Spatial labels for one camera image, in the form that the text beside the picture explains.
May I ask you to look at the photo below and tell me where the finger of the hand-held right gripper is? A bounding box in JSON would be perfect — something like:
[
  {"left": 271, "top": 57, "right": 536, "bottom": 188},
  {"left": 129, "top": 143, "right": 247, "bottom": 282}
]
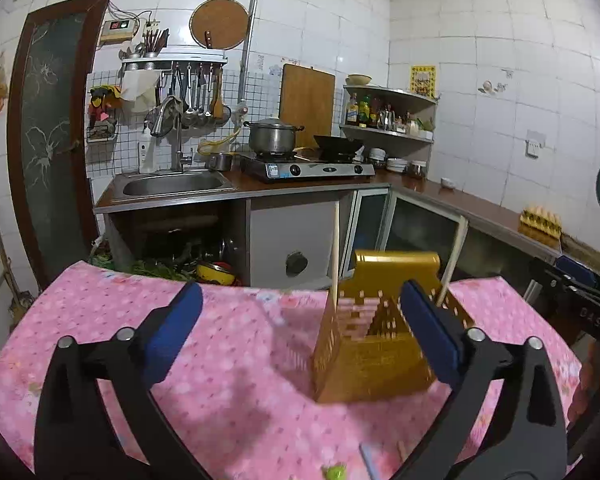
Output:
[
  {"left": 529, "top": 257, "right": 581, "bottom": 311},
  {"left": 554, "top": 255, "right": 600, "bottom": 303}
]

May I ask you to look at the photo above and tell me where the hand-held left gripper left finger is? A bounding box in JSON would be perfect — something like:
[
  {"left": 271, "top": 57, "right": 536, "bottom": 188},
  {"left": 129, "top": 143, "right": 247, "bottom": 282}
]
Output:
[{"left": 34, "top": 281, "right": 211, "bottom": 480}]

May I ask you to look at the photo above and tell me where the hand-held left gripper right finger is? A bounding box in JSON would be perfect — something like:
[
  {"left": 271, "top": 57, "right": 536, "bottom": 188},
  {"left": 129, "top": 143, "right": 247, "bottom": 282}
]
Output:
[{"left": 399, "top": 280, "right": 568, "bottom": 480}]

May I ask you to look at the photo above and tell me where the gold plastic utensil holder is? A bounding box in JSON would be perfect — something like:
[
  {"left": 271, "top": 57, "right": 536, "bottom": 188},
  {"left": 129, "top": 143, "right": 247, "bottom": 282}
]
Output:
[{"left": 311, "top": 250, "right": 476, "bottom": 405}]

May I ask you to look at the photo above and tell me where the light blue handle utensil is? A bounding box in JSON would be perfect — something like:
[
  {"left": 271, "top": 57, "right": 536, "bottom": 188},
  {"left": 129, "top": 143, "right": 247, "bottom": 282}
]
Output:
[{"left": 359, "top": 443, "right": 381, "bottom": 480}]

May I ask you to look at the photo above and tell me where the person's right hand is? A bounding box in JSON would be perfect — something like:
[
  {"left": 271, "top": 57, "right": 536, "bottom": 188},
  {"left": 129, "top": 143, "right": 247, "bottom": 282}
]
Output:
[{"left": 569, "top": 340, "right": 600, "bottom": 423}]

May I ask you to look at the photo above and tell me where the egg carton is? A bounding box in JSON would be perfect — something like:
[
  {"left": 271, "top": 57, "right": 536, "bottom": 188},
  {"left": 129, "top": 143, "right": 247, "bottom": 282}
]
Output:
[{"left": 517, "top": 206, "right": 564, "bottom": 242}]

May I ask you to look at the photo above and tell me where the yellow enamel bowl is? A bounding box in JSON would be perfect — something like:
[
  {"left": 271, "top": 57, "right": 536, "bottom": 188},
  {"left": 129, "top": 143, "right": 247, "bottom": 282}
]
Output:
[{"left": 196, "top": 261, "right": 236, "bottom": 285}]

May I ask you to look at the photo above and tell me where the pink floral tablecloth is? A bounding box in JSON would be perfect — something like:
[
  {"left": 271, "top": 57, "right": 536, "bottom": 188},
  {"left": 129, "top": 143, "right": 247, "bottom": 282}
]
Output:
[{"left": 0, "top": 260, "right": 583, "bottom": 480}]

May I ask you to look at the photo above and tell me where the stainless steel sink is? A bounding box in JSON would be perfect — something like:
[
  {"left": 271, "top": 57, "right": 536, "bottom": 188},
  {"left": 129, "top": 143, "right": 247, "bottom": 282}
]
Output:
[{"left": 94, "top": 169, "right": 241, "bottom": 211}]

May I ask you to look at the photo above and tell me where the kitchen counter cabinet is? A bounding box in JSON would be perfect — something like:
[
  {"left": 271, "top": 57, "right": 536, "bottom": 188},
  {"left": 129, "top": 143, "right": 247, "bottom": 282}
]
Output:
[{"left": 95, "top": 185, "right": 561, "bottom": 291}]

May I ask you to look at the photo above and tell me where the white soap bottle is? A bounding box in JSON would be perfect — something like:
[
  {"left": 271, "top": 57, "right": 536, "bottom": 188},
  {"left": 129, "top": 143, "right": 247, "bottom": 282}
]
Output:
[{"left": 139, "top": 121, "right": 157, "bottom": 173}]

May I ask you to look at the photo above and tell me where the metal faucet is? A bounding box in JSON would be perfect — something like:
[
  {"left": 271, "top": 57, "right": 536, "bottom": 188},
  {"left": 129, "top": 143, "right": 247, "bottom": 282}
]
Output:
[{"left": 150, "top": 96, "right": 193, "bottom": 173}]

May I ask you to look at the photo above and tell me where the wooden broom stick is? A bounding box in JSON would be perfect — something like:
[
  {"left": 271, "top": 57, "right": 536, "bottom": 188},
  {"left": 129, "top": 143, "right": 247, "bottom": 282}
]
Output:
[{"left": 0, "top": 191, "right": 26, "bottom": 311}]

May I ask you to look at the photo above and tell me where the steel gas stove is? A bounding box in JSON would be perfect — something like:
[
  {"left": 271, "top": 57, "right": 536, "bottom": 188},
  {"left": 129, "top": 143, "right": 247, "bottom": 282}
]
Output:
[{"left": 240, "top": 152, "right": 376, "bottom": 183}]

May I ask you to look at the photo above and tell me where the black wok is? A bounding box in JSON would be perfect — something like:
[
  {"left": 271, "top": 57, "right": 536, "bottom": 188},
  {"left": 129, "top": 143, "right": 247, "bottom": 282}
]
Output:
[{"left": 312, "top": 135, "right": 365, "bottom": 158}]

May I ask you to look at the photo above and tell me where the metal strainer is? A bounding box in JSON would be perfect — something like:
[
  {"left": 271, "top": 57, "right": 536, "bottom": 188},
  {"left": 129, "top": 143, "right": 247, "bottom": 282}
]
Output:
[{"left": 145, "top": 97, "right": 181, "bottom": 137}]

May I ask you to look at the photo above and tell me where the steel cooking pot with lid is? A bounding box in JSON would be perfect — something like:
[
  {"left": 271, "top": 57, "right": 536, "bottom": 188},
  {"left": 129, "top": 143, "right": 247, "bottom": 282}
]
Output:
[{"left": 243, "top": 117, "right": 305, "bottom": 156}]

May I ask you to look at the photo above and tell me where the hanging metal ladle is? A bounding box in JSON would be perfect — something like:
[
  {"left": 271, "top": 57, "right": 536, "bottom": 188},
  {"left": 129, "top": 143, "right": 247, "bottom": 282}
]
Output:
[
  {"left": 184, "top": 64, "right": 199, "bottom": 127},
  {"left": 196, "top": 64, "right": 212, "bottom": 120}
]

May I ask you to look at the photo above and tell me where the dark glass wooden door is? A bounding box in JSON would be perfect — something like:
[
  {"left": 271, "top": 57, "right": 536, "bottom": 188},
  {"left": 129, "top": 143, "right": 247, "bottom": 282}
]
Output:
[{"left": 7, "top": 0, "right": 113, "bottom": 291}]

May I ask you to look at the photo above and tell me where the wooden spatula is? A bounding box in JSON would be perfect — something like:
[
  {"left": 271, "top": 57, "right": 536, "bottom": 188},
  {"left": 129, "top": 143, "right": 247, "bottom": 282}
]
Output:
[{"left": 212, "top": 67, "right": 225, "bottom": 120}]

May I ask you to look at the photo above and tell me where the white plastic bag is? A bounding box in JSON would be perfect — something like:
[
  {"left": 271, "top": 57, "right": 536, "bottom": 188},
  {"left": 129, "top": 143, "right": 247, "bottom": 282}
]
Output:
[{"left": 120, "top": 71, "right": 161, "bottom": 111}]

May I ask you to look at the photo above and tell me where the wooden cutting board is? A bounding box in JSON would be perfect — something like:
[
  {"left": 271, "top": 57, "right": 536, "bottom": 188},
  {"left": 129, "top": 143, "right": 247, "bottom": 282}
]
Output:
[{"left": 280, "top": 63, "right": 337, "bottom": 150}]

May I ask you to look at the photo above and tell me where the utensil cup with chopsticks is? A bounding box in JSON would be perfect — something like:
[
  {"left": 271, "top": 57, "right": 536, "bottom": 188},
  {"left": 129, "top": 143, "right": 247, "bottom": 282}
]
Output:
[{"left": 142, "top": 27, "right": 170, "bottom": 58}]

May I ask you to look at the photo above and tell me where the white control box with display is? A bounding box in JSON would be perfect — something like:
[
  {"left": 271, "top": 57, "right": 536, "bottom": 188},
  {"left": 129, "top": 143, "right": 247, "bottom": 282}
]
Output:
[{"left": 99, "top": 18, "right": 140, "bottom": 43}]

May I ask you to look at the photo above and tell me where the round woven lid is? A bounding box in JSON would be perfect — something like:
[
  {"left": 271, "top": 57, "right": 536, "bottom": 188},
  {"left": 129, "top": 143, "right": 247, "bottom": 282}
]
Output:
[{"left": 189, "top": 0, "right": 251, "bottom": 51}]

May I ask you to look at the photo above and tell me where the yellow hose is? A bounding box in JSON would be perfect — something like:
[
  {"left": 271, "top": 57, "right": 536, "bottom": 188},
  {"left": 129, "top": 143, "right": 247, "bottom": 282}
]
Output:
[{"left": 197, "top": 127, "right": 243, "bottom": 156}]

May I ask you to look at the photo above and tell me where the wire wall basket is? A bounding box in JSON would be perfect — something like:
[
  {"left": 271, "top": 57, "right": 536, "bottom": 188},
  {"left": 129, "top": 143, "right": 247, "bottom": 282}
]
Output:
[{"left": 86, "top": 120, "right": 118, "bottom": 142}]

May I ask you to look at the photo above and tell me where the corner wall shelf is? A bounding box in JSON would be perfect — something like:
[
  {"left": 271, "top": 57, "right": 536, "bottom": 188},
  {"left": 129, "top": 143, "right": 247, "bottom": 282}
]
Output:
[{"left": 340, "top": 84, "right": 438, "bottom": 146}]

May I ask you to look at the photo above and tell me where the yellow wall poster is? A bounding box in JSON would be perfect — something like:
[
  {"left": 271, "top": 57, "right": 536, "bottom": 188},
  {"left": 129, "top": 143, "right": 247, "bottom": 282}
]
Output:
[{"left": 410, "top": 65, "right": 437, "bottom": 99}]

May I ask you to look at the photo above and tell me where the metal utensil wall rack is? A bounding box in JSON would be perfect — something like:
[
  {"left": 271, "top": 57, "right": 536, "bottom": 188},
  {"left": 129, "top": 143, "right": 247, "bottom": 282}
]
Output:
[{"left": 120, "top": 49, "right": 228, "bottom": 73}]

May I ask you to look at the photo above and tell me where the grey wall pipe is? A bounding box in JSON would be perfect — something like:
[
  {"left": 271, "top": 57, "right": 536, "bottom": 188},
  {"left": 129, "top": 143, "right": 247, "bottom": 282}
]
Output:
[{"left": 237, "top": 0, "right": 266, "bottom": 106}]

